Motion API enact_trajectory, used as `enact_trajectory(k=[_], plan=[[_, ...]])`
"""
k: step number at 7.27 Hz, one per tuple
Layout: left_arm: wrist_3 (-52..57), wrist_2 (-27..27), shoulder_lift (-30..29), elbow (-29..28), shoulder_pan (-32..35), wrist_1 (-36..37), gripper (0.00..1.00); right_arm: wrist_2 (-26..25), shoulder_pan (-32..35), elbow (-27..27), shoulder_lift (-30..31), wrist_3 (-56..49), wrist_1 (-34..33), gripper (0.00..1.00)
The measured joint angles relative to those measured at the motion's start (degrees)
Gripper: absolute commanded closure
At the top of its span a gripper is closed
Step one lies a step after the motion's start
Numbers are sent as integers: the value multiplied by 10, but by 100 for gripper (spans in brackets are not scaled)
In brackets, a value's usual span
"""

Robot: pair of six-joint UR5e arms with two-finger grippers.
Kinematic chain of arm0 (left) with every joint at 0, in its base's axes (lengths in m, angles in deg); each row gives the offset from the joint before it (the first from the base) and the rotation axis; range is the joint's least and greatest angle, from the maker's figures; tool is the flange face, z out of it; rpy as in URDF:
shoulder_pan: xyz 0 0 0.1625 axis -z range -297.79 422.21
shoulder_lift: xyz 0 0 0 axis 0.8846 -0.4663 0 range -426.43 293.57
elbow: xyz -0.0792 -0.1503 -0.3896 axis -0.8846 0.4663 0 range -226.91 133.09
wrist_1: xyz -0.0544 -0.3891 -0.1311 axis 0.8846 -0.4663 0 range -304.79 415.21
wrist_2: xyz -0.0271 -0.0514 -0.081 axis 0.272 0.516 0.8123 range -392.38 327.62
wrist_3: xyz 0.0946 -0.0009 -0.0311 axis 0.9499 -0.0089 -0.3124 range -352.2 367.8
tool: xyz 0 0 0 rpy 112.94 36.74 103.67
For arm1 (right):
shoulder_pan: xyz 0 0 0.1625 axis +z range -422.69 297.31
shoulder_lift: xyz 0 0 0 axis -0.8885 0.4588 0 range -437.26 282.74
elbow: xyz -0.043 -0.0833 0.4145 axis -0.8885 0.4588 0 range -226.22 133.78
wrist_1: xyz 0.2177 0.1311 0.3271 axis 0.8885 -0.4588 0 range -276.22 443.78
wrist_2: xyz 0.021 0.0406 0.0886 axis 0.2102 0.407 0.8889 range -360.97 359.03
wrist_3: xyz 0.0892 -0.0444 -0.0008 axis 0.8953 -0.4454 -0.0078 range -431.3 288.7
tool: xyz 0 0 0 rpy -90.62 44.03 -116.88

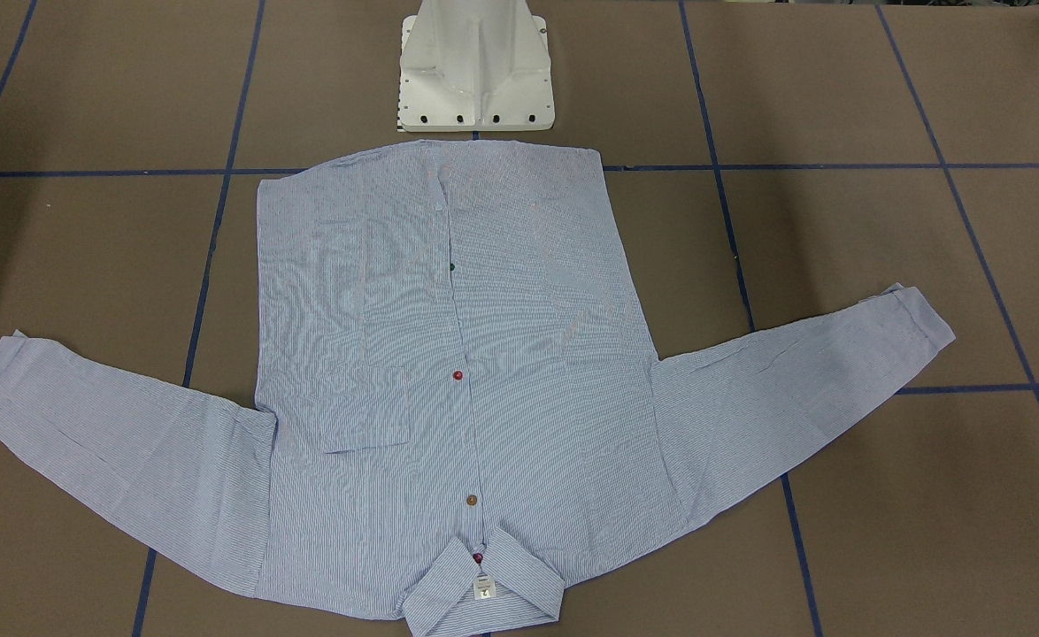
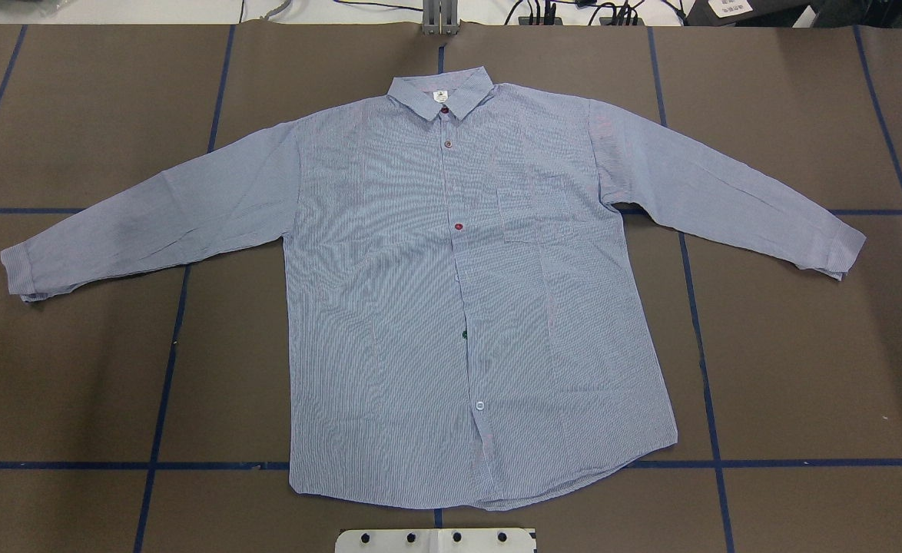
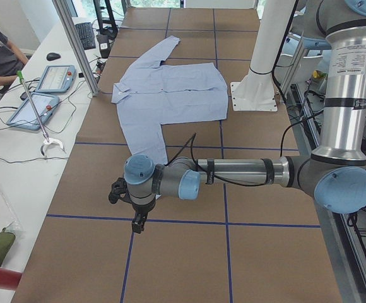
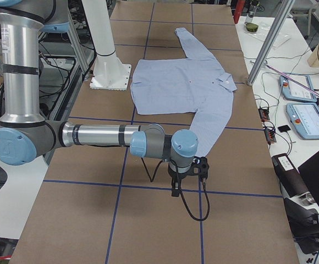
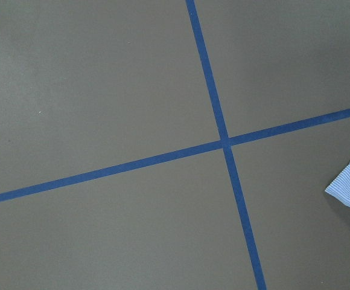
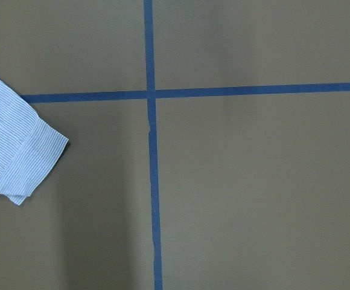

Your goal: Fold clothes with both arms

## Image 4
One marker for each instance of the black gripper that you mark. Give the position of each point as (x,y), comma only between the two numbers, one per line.
(176,176)

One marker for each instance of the light blue striped shirt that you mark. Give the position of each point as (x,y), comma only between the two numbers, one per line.
(197,84)

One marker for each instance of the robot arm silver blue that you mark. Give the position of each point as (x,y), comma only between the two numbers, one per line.
(25,134)

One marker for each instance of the orange circuit board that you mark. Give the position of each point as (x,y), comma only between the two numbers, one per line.
(264,114)

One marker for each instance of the near blue teach pendant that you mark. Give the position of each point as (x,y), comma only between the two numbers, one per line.
(305,119)

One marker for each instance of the blue teach pendant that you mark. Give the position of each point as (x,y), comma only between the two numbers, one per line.
(292,91)
(305,119)

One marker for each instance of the far blue teach pendant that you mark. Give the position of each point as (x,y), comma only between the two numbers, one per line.
(292,91)

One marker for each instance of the white chair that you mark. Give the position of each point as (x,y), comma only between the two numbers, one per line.
(18,195)

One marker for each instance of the reacher grabber stick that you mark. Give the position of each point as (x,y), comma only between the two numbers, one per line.
(292,80)

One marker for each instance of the green fabric pouch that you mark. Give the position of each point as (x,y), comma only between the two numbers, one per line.
(251,27)

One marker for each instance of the red cylinder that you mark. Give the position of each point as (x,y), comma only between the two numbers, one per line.
(238,10)

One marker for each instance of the clear water bottle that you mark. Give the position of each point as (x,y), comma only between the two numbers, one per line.
(252,10)

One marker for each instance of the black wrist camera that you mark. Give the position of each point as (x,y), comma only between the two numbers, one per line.
(200,167)

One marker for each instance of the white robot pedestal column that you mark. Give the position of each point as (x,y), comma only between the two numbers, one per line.
(109,72)

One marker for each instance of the aluminium frame post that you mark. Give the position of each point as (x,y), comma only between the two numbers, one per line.
(270,39)

